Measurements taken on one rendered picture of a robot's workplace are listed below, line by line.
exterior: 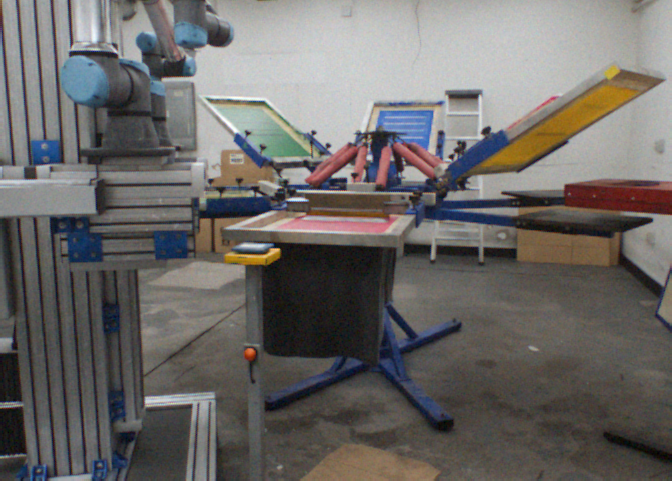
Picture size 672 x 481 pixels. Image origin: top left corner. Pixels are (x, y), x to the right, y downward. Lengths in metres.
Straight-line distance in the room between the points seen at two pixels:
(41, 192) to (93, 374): 0.68
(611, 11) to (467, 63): 1.43
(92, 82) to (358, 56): 5.31
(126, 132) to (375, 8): 5.28
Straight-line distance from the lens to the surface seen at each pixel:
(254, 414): 1.91
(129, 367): 2.07
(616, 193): 2.45
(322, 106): 6.74
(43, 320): 2.02
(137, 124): 1.69
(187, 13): 1.49
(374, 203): 2.42
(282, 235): 1.91
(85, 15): 1.62
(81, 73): 1.58
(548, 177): 6.57
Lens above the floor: 1.29
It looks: 9 degrees down
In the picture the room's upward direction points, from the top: straight up
